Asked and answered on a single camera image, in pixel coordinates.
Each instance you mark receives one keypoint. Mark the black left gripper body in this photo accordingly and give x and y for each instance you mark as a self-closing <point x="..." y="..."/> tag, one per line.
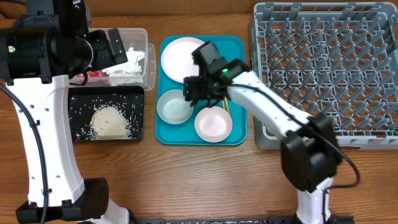
<point x="102" y="54"/>

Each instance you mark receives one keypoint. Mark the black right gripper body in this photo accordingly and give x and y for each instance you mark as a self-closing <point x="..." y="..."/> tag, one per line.
<point x="194" y="90"/>

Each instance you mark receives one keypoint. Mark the red foil snack wrapper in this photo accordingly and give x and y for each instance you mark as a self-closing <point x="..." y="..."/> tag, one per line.
<point x="94" y="79"/>

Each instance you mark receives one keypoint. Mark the white tissue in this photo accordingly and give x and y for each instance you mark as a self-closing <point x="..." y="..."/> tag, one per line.
<point x="129" y="72"/>

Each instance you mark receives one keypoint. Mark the pink bowl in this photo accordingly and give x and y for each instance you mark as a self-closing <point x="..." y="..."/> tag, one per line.
<point x="213" y="124"/>

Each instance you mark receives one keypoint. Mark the grey-green bowl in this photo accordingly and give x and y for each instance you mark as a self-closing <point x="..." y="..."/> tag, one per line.
<point x="172" y="107"/>

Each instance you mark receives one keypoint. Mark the cooked rice pile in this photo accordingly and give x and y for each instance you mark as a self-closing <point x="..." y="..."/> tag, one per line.
<point x="109" y="123"/>

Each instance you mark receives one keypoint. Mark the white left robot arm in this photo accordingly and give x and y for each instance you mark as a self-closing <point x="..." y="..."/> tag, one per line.
<point x="43" y="50"/>

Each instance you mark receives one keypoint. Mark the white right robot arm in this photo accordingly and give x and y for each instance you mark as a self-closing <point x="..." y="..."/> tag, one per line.
<point x="308" y="145"/>

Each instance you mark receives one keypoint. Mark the clear plastic bin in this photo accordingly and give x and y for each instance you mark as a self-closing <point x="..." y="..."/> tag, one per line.
<point x="137" y="38"/>

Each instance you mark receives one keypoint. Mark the pink round plate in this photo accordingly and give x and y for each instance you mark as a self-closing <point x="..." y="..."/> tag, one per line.
<point x="177" y="60"/>

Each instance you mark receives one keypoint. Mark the black tray bin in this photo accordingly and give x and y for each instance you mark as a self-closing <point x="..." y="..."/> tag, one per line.
<point x="105" y="93"/>

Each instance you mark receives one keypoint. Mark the grey dish rack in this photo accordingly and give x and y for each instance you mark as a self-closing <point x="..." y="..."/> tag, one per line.
<point x="335" y="58"/>

